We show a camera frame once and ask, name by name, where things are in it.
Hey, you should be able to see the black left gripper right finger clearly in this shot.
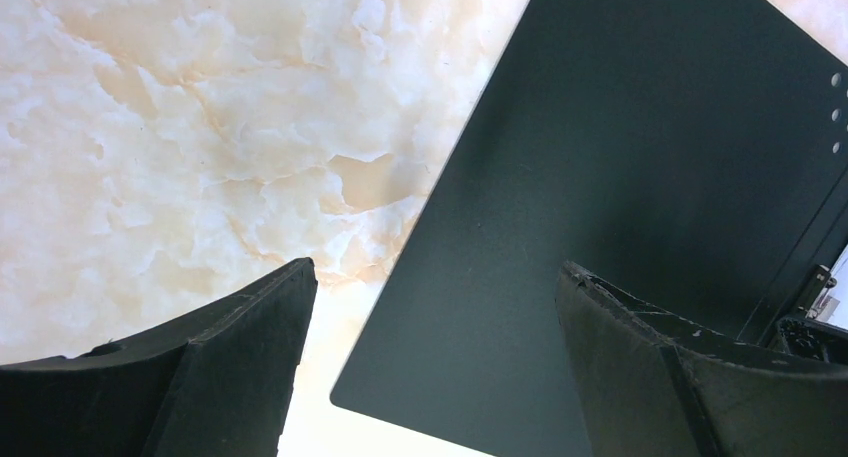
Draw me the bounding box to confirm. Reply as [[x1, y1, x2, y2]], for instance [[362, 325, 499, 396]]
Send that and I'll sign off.
[[556, 262, 847, 456]]

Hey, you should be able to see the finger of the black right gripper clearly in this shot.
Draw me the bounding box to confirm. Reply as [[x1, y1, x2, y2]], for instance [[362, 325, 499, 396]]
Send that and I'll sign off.
[[776, 316, 847, 365]]

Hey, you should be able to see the teal folder black inside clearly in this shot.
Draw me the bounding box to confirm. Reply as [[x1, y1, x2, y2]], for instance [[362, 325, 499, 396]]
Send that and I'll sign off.
[[330, 0, 847, 456]]

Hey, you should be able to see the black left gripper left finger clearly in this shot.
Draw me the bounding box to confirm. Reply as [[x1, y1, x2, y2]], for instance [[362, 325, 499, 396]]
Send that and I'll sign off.
[[1, 257, 318, 456]]

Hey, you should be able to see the metal folder clip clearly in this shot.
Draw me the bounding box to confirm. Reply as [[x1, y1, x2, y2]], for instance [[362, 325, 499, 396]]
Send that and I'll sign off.
[[796, 265, 837, 320]]

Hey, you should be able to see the white printed paper stack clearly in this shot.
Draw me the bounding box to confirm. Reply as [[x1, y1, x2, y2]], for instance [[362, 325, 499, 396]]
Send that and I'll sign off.
[[816, 248, 847, 330]]

